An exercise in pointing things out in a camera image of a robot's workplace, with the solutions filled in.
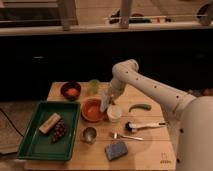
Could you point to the white cup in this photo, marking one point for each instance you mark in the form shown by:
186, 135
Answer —
114, 113

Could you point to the blue sponge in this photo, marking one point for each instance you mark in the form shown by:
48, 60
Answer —
116, 150

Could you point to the dark red small bowl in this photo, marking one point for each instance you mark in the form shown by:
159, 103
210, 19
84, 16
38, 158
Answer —
67, 86

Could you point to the small metal cup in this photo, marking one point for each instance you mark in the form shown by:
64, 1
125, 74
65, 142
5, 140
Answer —
89, 135

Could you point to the green chili pepper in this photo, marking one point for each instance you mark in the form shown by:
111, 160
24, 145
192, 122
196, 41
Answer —
146, 107

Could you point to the green plastic tray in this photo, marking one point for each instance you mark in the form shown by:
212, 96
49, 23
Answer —
36, 145

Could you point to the dark grape bunch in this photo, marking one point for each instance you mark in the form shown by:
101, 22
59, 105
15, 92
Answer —
59, 131

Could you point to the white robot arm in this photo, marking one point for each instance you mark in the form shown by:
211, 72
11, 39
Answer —
195, 143

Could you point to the orange-red bowl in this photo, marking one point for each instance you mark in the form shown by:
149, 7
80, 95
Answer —
90, 110

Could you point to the metal fork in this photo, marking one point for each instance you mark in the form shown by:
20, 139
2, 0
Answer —
117, 136

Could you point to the tan wooden block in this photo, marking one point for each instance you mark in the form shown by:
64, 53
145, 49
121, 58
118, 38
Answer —
49, 123

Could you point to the orange fruit in bowl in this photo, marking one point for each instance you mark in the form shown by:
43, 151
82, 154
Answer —
72, 92

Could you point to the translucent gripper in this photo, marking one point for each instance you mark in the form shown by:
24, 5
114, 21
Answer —
113, 96

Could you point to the green translucent cup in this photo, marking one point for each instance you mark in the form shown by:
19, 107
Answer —
93, 86

